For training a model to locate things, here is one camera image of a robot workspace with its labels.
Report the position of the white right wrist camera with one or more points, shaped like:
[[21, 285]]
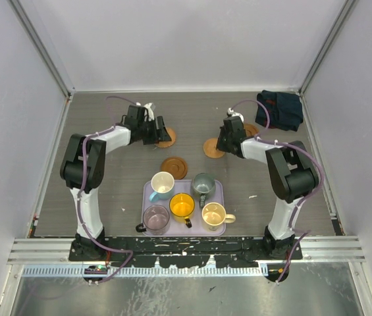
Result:
[[232, 113]]

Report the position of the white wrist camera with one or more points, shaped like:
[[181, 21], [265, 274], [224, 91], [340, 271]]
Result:
[[149, 109], [232, 113]]

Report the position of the cream mug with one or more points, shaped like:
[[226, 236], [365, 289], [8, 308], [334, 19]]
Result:
[[215, 216]]

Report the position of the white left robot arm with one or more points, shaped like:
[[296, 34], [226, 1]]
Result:
[[83, 170]]

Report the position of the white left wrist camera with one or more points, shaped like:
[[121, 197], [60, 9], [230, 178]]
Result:
[[149, 109]]

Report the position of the dark teal crumpled cloth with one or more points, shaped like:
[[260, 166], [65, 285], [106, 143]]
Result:
[[284, 109]]

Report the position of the brown wooden coaster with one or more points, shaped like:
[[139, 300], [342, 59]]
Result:
[[210, 149], [176, 166]]

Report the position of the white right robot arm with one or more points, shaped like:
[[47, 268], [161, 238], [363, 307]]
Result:
[[293, 176]]

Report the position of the white slotted cable duct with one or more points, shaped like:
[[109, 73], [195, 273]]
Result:
[[98, 271]]

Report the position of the lavender plastic tray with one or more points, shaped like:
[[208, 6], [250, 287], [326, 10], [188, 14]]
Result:
[[176, 228]]

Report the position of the aluminium frame rail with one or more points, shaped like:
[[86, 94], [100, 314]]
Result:
[[31, 20]]

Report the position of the white mug blue handle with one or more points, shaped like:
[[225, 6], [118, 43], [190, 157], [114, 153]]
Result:
[[162, 185]]

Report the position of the purple glass mug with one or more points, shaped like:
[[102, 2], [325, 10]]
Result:
[[155, 221]]

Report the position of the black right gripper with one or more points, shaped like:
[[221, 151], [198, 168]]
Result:
[[220, 144]]

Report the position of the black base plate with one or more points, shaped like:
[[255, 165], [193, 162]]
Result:
[[187, 252]]

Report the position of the grey green ceramic mug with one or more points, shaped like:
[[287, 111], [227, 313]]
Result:
[[202, 188]]

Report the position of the yellow mug black handle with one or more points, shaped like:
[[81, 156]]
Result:
[[182, 207]]

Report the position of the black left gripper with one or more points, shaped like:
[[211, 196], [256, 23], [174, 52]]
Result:
[[162, 135]]

